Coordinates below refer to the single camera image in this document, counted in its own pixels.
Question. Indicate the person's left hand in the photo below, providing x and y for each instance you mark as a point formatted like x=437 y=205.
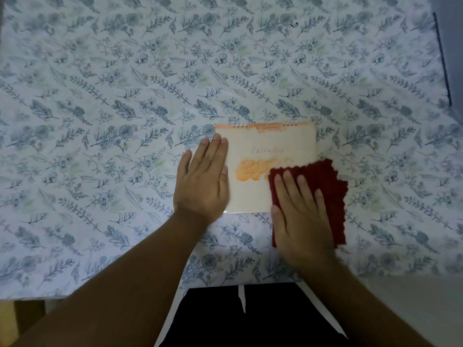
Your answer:
x=202 y=187

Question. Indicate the person's right hand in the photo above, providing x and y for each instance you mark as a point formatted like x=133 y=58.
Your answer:
x=304 y=227

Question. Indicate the person's right middle finger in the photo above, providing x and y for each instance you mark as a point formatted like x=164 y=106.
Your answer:
x=290 y=184

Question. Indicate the person's left middle finger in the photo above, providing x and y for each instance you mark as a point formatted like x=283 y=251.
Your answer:
x=213 y=148

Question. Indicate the person's right little finger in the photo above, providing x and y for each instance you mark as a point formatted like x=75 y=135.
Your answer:
x=319 y=204

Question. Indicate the person's left little finger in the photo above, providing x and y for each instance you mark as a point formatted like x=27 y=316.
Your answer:
x=185 y=163

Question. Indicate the person's left thumb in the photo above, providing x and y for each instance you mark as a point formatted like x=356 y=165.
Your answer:
x=225 y=178

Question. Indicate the person's right thumb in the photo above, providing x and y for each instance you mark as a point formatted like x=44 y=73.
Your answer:
x=276 y=217

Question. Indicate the dark red cleaning cloth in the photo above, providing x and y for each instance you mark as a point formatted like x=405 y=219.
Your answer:
x=325 y=184

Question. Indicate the white orange spiral desk calendar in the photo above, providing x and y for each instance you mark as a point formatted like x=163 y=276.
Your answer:
x=253 y=140

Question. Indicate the person's left forearm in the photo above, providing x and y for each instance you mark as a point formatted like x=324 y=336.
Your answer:
x=119 y=285

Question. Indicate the person's right forearm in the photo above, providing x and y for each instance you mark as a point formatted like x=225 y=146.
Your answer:
x=361 y=307

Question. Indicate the white fabric strip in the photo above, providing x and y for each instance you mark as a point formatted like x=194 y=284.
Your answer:
x=242 y=298

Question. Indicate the white blue floral tablecloth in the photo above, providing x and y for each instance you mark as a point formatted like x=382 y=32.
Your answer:
x=108 y=104

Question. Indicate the person's black clothing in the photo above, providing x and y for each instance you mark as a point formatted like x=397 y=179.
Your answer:
x=260 y=321

